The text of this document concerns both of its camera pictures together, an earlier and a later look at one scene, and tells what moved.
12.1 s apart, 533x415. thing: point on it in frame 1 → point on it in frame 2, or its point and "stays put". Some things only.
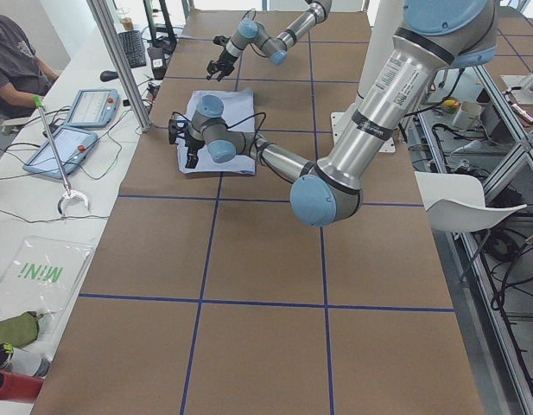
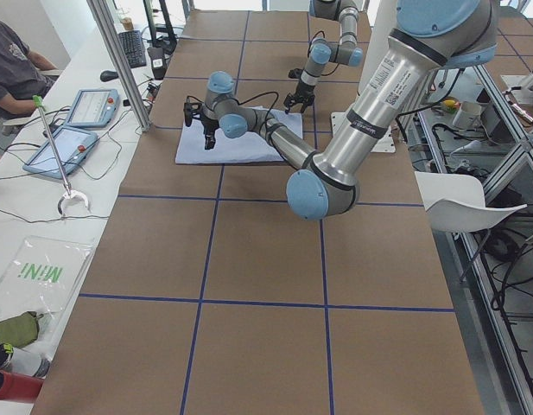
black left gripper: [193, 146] → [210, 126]
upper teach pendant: [94, 108] stays put
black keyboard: [133, 44] stays put
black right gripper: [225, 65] → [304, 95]
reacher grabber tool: [69, 193] stays put
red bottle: [19, 387] stays put
